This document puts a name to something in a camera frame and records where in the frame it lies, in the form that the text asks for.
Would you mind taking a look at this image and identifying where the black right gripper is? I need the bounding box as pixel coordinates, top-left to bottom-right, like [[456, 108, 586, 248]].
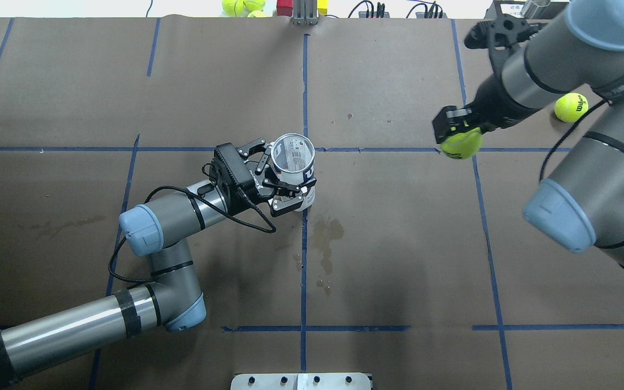
[[432, 89, 513, 144]]

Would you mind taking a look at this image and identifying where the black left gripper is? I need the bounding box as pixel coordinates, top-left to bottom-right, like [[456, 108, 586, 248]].
[[220, 138, 317, 217]]

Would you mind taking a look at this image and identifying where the white blue tennis ball can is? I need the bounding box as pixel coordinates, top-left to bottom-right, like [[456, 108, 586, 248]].
[[271, 133, 315, 185]]

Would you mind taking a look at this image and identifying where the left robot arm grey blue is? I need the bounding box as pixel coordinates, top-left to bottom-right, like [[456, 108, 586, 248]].
[[0, 133, 308, 388]]

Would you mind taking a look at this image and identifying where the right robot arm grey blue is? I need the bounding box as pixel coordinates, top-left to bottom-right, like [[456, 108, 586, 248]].
[[432, 1, 624, 270]]

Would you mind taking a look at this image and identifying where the yellow ball on side table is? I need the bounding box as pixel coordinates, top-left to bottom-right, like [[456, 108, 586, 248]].
[[222, 0, 244, 17]]

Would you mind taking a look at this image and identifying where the silver metal cylinder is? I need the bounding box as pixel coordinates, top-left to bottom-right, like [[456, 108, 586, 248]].
[[521, 0, 551, 19]]

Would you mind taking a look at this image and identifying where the yellow cube block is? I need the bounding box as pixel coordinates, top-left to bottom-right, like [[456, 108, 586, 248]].
[[317, 0, 329, 15]]

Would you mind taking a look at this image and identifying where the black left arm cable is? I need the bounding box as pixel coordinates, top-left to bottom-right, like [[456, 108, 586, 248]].
[[108, 165, 277, 283]]

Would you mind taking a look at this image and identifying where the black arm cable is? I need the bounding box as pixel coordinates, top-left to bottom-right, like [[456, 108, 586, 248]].
[[539, 100, 613, 182], [108, 165, 277, 283]]

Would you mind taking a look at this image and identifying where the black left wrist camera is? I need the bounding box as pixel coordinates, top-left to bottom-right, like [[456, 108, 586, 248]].
[[211, 143, 258, 215]]

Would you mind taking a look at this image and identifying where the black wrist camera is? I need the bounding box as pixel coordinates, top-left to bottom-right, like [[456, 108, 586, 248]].
[[211, 143, 258, 215], [464, 14, 547, 49]]

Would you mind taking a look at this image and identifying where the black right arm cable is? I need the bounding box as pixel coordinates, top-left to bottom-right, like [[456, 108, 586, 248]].
[[539, 100, 613, 182]]

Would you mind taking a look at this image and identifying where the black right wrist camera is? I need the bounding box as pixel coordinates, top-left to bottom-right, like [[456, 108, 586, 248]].
[[464, 14, 547, 49]]

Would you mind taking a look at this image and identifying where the white pedestal column base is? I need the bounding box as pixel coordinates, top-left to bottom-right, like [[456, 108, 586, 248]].
[[230, 372, 375, 389]]

